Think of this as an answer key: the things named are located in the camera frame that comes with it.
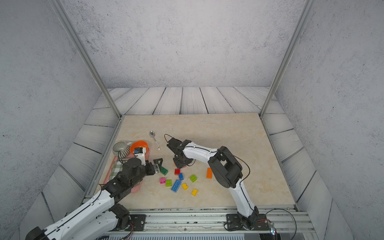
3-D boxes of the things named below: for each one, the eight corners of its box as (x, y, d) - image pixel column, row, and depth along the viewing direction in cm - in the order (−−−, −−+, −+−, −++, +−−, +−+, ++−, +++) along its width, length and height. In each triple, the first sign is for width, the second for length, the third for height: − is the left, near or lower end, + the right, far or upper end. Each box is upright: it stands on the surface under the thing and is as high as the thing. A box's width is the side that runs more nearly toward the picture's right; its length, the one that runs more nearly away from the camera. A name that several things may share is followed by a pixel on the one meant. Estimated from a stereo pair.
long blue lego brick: (171, 190, 85) (170, 189, 83) (176, 180, 89) (175, 179, 87) (176, 193, 85) (176, 191, 83) (181, 183, 88) (181, 181, 86)
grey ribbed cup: (114, 160, 99) (109, 154, 93) (119, 147, 105) (114, 141, 99) (130, 160, 98) (126, 153, 93) (134, 147, 105) (131, 141, 99)
